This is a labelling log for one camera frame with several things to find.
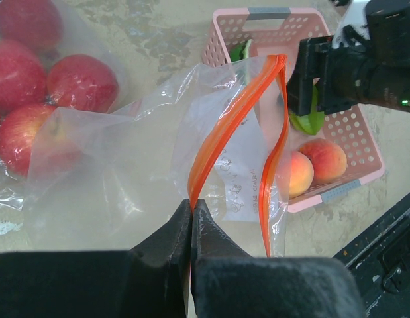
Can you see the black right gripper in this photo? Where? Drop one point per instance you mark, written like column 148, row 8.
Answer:
column 369, row 60

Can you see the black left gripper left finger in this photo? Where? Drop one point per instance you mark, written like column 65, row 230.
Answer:
column 149, row 280

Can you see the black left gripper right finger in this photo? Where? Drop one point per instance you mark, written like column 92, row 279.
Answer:
column 228, row 282

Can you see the green starfruit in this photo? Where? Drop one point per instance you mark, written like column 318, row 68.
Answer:
column 312, row 123

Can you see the watermelon slice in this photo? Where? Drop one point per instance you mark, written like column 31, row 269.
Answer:
column 242, row 52

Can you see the orange peach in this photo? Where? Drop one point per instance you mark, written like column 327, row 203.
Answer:
column 328, row 159
column 301, row 174

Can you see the clear orange-zipper bag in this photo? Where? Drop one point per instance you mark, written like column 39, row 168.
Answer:
column 49, row 58
column 107, row 181

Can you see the red yellow pomegranate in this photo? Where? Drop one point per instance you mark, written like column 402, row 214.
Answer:
column 82, row 82

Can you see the dark red round fruit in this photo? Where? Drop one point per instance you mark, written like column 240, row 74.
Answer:
column 22, row 76

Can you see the clear orange-zipper top bag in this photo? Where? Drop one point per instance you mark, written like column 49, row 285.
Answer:
column 49, row 58

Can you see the red apple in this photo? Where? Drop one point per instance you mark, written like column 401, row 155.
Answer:
column 36, row 24
column 18, row 131

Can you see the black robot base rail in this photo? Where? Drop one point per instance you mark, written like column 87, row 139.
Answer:
column 379, row 260

